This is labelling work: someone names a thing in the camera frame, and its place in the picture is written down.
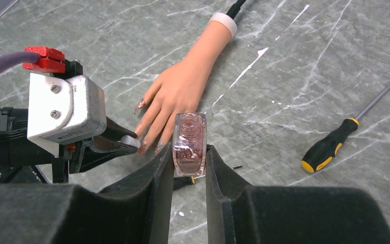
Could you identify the white nail polish cap brush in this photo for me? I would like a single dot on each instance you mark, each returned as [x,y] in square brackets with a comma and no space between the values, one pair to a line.
[134,142]

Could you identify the mannequin practice hand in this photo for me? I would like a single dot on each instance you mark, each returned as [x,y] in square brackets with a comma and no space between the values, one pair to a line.
[179,88]

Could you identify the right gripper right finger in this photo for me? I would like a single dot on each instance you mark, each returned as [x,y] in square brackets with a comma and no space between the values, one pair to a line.
[239,212]

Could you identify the glitter nail polish bottle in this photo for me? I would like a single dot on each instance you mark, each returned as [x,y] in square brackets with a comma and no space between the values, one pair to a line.
[189,144]

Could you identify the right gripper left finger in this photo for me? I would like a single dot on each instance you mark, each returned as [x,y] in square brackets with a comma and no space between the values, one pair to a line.
[135,209]

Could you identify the far black yellow screwdriver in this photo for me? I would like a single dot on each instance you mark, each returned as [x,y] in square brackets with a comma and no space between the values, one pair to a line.
[324,150]

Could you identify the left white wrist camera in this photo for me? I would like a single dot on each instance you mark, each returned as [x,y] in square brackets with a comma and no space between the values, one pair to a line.
[64,105]

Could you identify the black hand stand stem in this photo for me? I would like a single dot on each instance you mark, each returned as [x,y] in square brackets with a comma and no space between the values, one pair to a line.
[235,9]

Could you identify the black yellow screwdriver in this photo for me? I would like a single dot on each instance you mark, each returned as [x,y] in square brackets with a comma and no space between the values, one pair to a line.
[188,180]
[324,150]

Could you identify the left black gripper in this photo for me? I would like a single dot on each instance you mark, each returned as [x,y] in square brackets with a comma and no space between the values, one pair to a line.
[78,157]

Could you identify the near black yellow screwdriver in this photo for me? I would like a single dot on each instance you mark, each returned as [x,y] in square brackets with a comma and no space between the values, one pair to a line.
[188,180]

